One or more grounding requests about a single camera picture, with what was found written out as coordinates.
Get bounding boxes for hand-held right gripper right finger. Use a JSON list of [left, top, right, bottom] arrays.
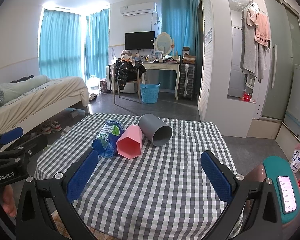
[[201, 150, 283, 240]]

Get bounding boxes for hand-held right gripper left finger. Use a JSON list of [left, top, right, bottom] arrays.
[[15, 149, 99, 240]]

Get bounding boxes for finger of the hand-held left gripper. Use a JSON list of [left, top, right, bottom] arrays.
[[0, 135, 48, 160], [0, 127, 24, 153]]

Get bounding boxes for pink hexagonal cup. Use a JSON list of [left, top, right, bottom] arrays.
[[116, 125, 143, 160]]

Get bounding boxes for grey round cup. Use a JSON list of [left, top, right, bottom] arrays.
[[138, 113, 173, 147]]

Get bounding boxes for person's left hand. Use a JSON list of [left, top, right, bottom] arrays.
[[0, 185, 17, 218]]

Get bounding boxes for pair of sneakers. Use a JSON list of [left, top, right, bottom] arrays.
[[41, 121, 62, 135]]

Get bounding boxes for bed with beige sheet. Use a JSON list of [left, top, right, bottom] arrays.
[[0, 75, 90, 140]]

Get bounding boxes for pale green quilt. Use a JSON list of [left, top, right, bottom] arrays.
[[0, 75, 50, 105]]

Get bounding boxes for blue plastic bottle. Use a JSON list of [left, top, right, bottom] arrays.
[[92, 119, 127, 158]]

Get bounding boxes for black cloth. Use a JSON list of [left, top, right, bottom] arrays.
[[11, 75, 35, 83]]

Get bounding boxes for grey checkered tablecloth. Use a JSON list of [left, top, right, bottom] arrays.
[[34, 112, 243, 240]]

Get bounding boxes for smartphone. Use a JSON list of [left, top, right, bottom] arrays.
[[276, 176, 298, 214]]

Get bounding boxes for clear water jug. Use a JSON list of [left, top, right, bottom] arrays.
[[86, 75, 101, 94]]

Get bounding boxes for white packet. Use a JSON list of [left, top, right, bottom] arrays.
[[289, 144, 300, 173]]

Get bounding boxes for red packets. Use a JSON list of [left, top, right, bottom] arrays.
[[242, 92, 257, 103]]

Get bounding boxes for dark grey suitcase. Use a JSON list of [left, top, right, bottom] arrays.
[[178, 63, 197, 102]]

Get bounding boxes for blue window curtain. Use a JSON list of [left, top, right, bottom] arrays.
[[38, 8, 85, 81], [85, 12, 110, 80]]

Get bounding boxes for wooden chair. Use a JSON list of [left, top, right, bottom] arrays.
[[114, 65, 143, 105]]

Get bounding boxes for blue laundry basket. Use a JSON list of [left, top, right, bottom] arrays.
[[140, 82, 161, 104]]

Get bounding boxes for black patterned jacket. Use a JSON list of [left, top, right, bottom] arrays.
[[115, 59, 147, 91]]

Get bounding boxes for white washing machine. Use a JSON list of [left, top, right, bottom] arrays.
[[283, 64, 300, 142]]

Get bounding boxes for cardboard boxes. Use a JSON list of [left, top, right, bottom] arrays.
[[182, 47, 197, 64]]

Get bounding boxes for cream dressing table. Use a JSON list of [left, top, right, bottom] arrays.
[[141, 60, 181, 100]]

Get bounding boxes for grey towel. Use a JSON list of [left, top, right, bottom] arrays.
[[240, 8, 267, 81]]

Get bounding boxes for frosted glass sliding door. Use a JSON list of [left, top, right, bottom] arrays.
[[257, 0, 300, 121]]

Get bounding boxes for black television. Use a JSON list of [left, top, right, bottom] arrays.
[[125, 31, 155, 50]]

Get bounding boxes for oval white mirror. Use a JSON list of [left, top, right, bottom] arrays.
[[154, 32, 174, 56]]

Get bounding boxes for pink towel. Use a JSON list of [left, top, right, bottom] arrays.
[[247, 8, 271, 50]]

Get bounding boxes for tall blue curtain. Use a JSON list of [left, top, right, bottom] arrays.
[[161, 0, 201, 92]]

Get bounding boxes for white air conditioner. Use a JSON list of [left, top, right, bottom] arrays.
[[119, 2, 157, 17]]

